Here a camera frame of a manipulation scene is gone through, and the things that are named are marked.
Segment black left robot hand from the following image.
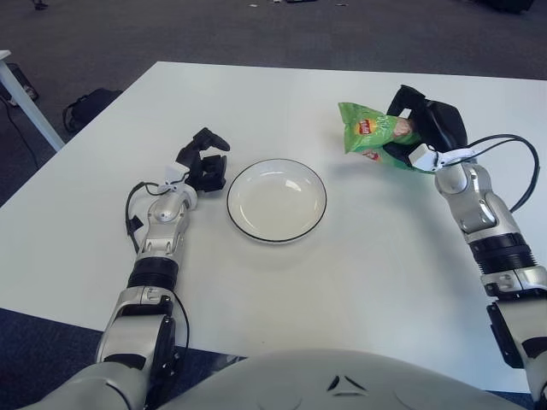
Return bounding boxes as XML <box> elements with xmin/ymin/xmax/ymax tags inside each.
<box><xmin>175</xmin><ymin>126</ymin><xmax>231</xmax><ymax>194</ymax></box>

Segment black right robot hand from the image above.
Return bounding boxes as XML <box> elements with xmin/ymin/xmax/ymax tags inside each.
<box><xmin>382</xmin><ymin>84</ymin><xmax>469</xmax><ymax>160</ymax></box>

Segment green snack chips bag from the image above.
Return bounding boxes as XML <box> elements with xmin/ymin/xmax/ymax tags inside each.
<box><xmin>337</xmin><ymin>101</ymin><xmax>439</xmax><ymax>174</ymax></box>

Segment white plate black rim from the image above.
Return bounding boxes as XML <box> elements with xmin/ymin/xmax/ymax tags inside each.
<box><xmin>226</xmin><ymin>158</ymin><xmax>328</xmax><ymax>247</ymax></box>

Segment black backpack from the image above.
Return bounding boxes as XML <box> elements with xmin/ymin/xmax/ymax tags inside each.
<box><xmin>62</xmin><ymin>87</ymin><xmax>124</xmax><ymax>132</ymax></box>

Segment white table leg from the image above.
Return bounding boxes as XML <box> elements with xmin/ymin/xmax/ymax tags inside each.
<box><xmin>0</xmin><ymin>50</ymin><xmax>65</xmax><ymax>153</ymax></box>

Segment black device box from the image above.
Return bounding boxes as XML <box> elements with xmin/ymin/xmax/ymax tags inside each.
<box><xmin>7</xmin><ymin>62</ymin><xmax>40</xmax><ymax>102</ymax></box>

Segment grey robot torso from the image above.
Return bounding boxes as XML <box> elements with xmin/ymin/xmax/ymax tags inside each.
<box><xmin>144</xmin><ymin>348</ymin><xmax>526</xmax><ymax>410</ymax></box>

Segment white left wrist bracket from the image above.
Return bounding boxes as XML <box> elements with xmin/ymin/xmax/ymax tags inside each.
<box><xmin>162</xmin><ymin>164</ymin><xmax>191</xmax><ymax>192</ymax></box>

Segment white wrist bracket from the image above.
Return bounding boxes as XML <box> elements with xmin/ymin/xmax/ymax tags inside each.
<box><xmin>162</xmin><ymin>164</ymin><xmax>191</xmax><ymax>192</ymax></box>
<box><xmin>408</xmin><ymin>143</ymin><xmax>475</xmax><ymax>174</ymax></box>

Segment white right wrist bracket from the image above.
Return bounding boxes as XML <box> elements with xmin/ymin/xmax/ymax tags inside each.
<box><xmin>408</xmin><ymin>143</ymin><xmax>475</xmax><ymax>174</ymax></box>

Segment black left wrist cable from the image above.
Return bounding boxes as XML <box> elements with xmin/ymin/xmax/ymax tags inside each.
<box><xmin>124</xmin><ymin>181</ymin><xmax>163</xmax><ymax>253</ymax></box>

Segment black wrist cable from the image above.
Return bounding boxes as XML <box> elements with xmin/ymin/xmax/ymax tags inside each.
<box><xmin>461</xmin><ymin>134</ymin><xmax>539</xmax><ymax>213</ymax></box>
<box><xmin>124</xmin><ymin>181</ymin><xmax>163</xmax><ymax>253</ymax></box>

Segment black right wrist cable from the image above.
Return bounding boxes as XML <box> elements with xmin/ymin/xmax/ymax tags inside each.
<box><xmin>461</xmin><ymin>134</ymin><xmax>539</xmax><ymax>213</ymax></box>

